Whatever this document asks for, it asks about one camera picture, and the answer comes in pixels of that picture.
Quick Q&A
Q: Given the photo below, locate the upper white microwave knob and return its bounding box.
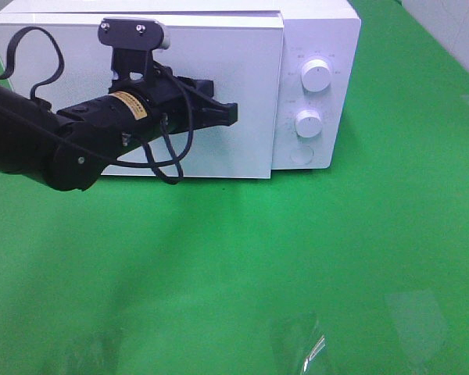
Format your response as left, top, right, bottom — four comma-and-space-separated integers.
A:
300, 58, 331, 92

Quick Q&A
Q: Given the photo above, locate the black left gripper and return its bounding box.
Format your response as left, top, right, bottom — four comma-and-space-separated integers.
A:
109, 73, 238, 143

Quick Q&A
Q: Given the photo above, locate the lower white microwave knob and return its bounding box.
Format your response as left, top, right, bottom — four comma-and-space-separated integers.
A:
295, 109, 323, 138

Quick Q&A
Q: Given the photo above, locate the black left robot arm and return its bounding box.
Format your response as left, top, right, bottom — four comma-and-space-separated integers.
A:
0, 68, 238, 191

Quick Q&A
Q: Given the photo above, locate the white microwave oven body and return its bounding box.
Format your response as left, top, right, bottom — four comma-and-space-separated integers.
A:
0, 1, 361, 173

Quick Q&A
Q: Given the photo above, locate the white microwave knob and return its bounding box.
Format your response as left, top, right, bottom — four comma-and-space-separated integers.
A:
295, 109, 323, 138
300, 58, 331, 92

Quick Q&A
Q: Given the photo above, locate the white microwave door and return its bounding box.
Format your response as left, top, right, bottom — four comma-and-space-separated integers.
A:
0, 10, 283, 178

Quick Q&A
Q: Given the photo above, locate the round white door-release button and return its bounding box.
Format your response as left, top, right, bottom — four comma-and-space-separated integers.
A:
290, 145, 313, 166

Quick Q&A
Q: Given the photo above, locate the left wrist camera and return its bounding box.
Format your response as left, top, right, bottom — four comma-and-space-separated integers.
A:
98, 17, 170, 84

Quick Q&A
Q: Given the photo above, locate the green table cloth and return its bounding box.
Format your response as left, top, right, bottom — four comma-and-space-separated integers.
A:
0, 1, 469, 374

